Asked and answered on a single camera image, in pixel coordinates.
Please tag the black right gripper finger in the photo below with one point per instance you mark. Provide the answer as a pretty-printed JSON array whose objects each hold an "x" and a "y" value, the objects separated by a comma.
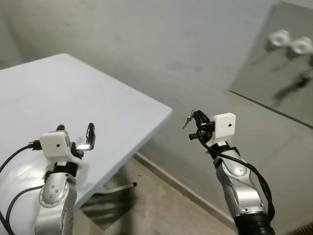
[
  {"x": 194, "y": 135},
  {"x": 201, "y": 117}
]

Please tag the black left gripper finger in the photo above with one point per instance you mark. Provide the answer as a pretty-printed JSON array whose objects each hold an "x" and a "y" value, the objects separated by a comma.
[
  {"x": 90, "y": 133},
  {"x": 60, "y": 129}
]

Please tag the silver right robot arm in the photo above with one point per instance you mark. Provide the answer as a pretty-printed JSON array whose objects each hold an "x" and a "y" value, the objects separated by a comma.
[{"x": 234, "y": 186}]

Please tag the white plastic table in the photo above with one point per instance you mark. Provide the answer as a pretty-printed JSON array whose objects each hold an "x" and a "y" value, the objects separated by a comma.
[{"x": 88, "y": 93}]

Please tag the grey metal table leg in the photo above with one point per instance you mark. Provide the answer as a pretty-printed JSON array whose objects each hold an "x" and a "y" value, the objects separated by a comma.
[{"x": 120, "y": 186}]

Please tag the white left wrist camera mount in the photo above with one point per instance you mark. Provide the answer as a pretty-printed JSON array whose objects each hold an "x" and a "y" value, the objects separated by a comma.
[{"x": 54, "y": 143}]

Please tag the white wall skirting strip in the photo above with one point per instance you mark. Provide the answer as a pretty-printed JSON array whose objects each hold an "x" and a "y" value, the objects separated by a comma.
[{"x": 186, "y": 193}]

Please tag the grey metal wall panel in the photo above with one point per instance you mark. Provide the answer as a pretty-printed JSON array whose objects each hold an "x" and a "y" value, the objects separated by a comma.
[{"x": 259, "y": 83}]

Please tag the white square wall hook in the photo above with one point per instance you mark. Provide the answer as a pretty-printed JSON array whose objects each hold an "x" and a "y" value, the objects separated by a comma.
[
  {"x": 301, "y": 46},
  {"x": 279, "y": 38}
]

